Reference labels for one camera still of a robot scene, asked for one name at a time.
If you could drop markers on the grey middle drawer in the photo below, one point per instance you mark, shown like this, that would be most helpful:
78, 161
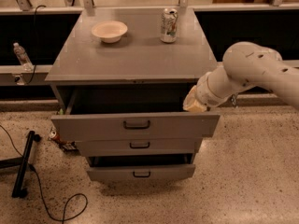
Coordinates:
138, 147

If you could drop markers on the black stand base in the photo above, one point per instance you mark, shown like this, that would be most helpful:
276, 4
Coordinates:
22, 162

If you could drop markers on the white soda can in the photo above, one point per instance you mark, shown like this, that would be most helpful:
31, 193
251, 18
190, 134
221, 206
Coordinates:
169, 20

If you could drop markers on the grey drawer cabinet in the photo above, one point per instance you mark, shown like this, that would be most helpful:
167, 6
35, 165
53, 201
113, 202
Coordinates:
139, 61

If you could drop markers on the grey drawer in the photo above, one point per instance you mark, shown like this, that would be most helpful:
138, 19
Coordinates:
152, 167
138, 147
98, 115

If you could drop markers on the clear plastic water bottle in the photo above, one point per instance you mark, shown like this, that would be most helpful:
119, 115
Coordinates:
23, 58

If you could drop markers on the orange snack bag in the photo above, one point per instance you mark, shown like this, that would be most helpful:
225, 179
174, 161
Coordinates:
63, 145

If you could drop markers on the grey top drawer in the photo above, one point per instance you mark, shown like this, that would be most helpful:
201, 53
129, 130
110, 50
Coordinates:
98, 115

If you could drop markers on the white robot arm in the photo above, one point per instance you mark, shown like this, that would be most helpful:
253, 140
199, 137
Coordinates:
245, 65

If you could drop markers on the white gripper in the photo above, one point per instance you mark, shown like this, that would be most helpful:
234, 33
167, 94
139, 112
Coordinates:
203, 92

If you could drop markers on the white bowl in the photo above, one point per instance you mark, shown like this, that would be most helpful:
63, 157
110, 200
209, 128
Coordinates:
109, 31

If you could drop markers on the metal clamp bracket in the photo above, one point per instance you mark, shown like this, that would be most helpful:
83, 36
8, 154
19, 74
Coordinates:
234, 100

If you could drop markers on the grey bottom drawer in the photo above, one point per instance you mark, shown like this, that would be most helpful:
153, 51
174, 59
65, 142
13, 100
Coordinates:
152, 167

